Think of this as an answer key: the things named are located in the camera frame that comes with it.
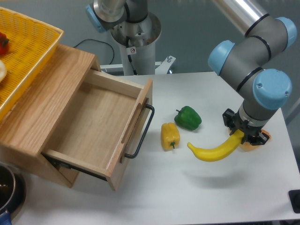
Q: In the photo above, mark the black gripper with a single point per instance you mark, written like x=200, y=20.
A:
x=252, y=135

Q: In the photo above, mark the yellow banana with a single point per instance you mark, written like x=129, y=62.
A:
x=220, y=152

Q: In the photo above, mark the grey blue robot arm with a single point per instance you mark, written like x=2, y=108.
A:
x=264, y=91

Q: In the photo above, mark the open wooden top drawer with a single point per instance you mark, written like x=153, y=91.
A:
x=105, y=119

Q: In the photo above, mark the wooden drawer cabinet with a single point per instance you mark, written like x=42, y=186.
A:
x=28, y=127

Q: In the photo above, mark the toasted flat bread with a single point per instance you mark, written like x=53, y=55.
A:
x=248, y=147

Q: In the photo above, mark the green bell pepper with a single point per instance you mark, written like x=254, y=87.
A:
x=188, y=118

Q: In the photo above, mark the yellow bell pepper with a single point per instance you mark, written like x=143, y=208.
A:
x=170, y=136

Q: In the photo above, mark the black table corner socket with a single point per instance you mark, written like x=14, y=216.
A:
x=294, y=196

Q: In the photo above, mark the yellow plastic basket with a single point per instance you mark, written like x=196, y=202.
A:
x=31, y=44

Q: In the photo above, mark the dark metal pot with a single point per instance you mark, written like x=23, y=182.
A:
x=12, y=194

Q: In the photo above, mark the white round food item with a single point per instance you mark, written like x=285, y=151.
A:
x=3, y=70

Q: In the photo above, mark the red bell pepper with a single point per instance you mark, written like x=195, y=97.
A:
x=4, y=44

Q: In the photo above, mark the black drawer handle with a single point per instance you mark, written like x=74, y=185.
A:
x=134, y=155

